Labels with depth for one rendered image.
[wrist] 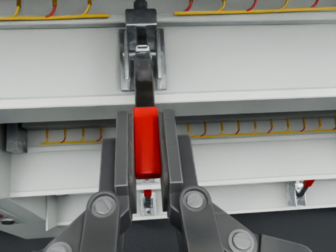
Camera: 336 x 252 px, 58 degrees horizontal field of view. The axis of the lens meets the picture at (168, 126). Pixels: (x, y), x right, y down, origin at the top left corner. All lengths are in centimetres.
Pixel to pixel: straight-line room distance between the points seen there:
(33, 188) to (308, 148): 33
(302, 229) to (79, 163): 53
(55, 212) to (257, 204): 35
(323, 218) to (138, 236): 41
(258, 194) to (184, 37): 43
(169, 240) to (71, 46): 54
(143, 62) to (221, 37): 6
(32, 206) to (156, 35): 35
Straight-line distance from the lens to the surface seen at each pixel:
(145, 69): 17
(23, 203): 44
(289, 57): 22
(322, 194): 64
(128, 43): 17
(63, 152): 38
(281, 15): 22
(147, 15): 18
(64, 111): 20
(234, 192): 57
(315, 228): 77
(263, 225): 73
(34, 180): 39
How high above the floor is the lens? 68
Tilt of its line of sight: 63 degrees down
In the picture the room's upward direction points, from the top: 6 degrees clockwise
